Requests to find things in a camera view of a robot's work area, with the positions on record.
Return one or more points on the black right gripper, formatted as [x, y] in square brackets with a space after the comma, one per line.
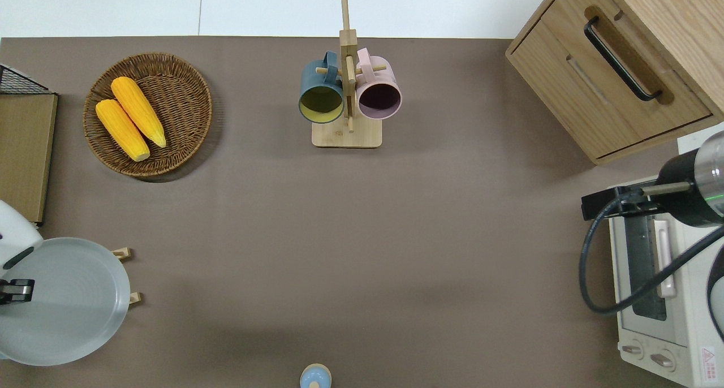
[684, 195]

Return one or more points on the gray plate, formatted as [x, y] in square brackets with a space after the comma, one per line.
[73, 309]

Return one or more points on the blue call bell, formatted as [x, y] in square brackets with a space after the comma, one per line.
[315, 376]

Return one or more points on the dark blue mug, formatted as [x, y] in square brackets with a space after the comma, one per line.
[320, 102]

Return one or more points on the yellow corn cob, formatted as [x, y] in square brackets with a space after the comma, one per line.
[138, 111]
[121, 130]

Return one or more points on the wooden plate rack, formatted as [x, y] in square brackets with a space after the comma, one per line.
[123, 254]

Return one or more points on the pink mug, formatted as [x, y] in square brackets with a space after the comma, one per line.
[379, 96]

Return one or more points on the wooden drawer cabinet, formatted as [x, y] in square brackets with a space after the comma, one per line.
[582, 94]

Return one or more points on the brown table mat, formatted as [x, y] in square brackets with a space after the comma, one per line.
[362, 235]

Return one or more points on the wooden mug tree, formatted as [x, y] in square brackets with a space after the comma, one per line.
[348, 136]

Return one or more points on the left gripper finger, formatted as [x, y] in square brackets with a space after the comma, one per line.
[20, 290]

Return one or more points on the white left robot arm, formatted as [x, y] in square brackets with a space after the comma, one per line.
[17, 229]

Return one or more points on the white toaster oven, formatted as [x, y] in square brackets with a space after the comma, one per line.
[679, 331]

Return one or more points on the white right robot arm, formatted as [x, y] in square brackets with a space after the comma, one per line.
[714, 179]

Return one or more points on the brown wicker basket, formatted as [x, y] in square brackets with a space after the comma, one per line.
[181, 105]

